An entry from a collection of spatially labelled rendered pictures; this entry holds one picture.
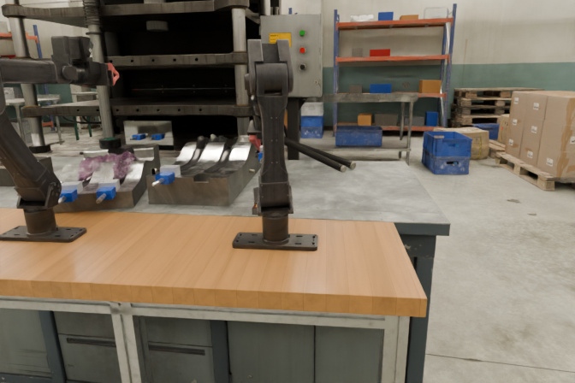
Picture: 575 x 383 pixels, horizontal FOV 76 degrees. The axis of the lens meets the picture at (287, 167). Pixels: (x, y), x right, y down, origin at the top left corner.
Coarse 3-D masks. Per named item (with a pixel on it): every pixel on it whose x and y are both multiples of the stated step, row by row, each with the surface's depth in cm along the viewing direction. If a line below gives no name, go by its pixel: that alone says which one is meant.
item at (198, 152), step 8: (200, 136) 145; (200, 144) 143; (224, 144) 139; (200, 152) 138; (224, 152) 136; (192, 160) 134; (224, 160) 133; (184, 168) 126; (208, 168) 122; (216, 168) 125
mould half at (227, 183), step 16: (192, 144) 141; (208, 144) 140; (240, 144) 139; (176, 160) 134; (208, 160) 133; (240, 160) 132; (256, 160) 148; (176, 176) 112; (192, 176) 112; (224, 176) 112; (240, 176) 125; (160, 192) 114; (176, 192) 113; (192, 192) 112; (208, 192) 112; (224, 192) 111
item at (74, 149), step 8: (96, 136) 257; (120, 136) 256; (208, 136) 250; (216, 136) 249; (224, 136) 248; (232, 136) 248; (64, 144) 228; (72, 144) 228; (80, 144) 227; (88, 144) 226; (96, 144) 225; (232, 144) 218; (56, 152) 204; (64, 152) 204; (72, 152) 203; (80, 152) 198; (176, 152) 199
